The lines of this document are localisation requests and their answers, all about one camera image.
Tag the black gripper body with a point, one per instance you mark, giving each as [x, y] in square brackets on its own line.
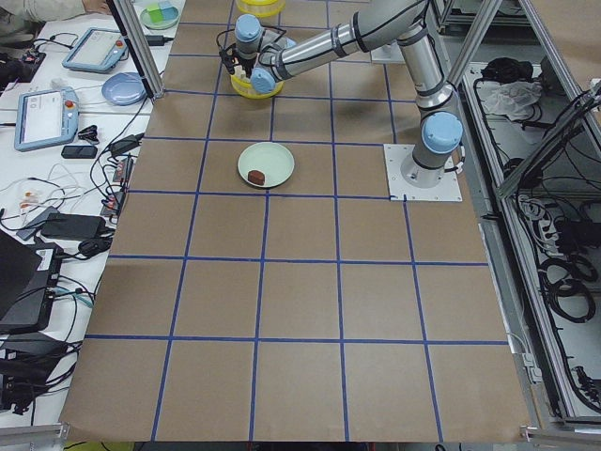
[244, 62]

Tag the side yellow-rimmed bamboo steamer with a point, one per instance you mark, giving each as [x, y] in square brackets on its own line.
[261, 8]

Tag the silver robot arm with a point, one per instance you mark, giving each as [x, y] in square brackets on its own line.
[268, 57]

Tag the centre yellow-rimmed bamboo steamer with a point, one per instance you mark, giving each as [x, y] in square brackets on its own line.
[246, 90]

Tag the plate with coloured blocks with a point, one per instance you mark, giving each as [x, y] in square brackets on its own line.
[159, 15]

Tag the blue plate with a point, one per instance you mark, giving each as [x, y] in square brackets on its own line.
[124, 88]

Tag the light green plate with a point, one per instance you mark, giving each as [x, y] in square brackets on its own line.
[274, 161]

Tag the brown bun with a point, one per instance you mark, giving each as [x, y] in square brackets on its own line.
[256, 177]

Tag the far teach pendant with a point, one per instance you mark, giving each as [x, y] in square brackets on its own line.
[98, 50]

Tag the teach pendant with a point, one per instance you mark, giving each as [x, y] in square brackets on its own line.
[98, 50]
[46, 118]

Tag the near teach pendant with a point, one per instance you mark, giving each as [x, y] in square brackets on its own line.
[46, 118]

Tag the black power adapter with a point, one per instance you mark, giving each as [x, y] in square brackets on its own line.
[72, 226]

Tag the black laptop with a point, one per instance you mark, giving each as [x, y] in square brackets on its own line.
[29, 274]

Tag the aluminium frame post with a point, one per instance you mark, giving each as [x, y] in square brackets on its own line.
[131, 30]

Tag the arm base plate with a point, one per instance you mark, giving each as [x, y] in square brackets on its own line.
[407, 181]

